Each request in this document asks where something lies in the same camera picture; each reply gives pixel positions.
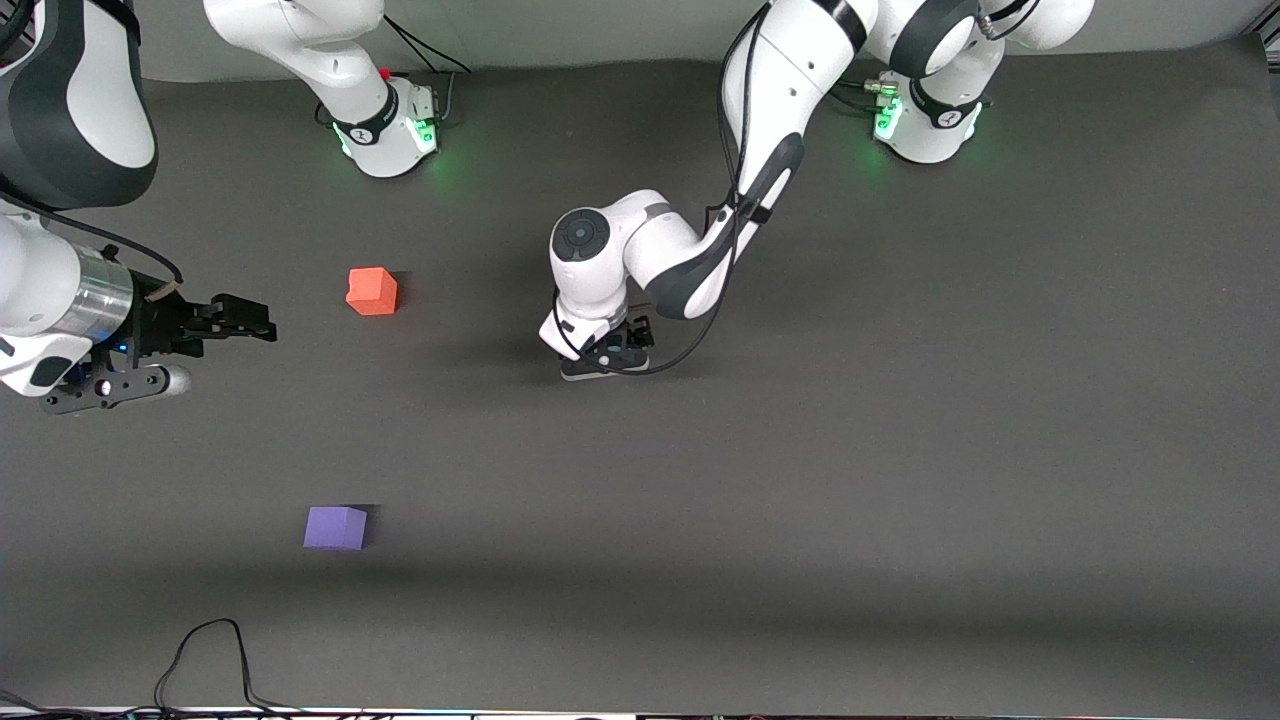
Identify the orange foam block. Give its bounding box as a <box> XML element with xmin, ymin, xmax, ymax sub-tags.
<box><xmin>345</xmin><ymin>267</ymin><xmax>399</xmax><ymax>317</ymax></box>

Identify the purple foam block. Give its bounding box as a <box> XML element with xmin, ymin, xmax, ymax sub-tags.
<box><xmin>303</xmin><ymin>505</ymin><xmax>369</xmax><ymax>551</ymax></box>

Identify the dark grey table mat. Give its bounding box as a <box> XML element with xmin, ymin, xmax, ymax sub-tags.
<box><xmin>0</xmin><ymin>35</ymin><xmax>1280</xmax><ymax>717</ymax></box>

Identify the black right arm base cable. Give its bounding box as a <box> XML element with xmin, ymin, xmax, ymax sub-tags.
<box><xmin>382</xmin><ymin>14</ymin><xmax>472</xmax><ymax>123</ymax></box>

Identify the black arm base cable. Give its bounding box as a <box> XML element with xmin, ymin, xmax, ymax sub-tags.
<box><xmin>838</xmin><ymin>78</ymin><xmax>893</xmax><ymax>113</ymax></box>
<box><xmin>382</xmin><ymin>14</ymin><xmax>472</xmax><ymax>123</ymax></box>

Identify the thin black looped cable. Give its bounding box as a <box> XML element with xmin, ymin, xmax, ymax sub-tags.
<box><xmin>0</xmin><ymin>618</ymin><xmax>306</xmax><ymax>719</ymax></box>

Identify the black left arm base cable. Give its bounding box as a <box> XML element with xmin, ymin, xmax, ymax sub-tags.
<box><xmin>838</xmin><ymin>78</ymin><xmax>893</xmax><ymax>113</ymax></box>

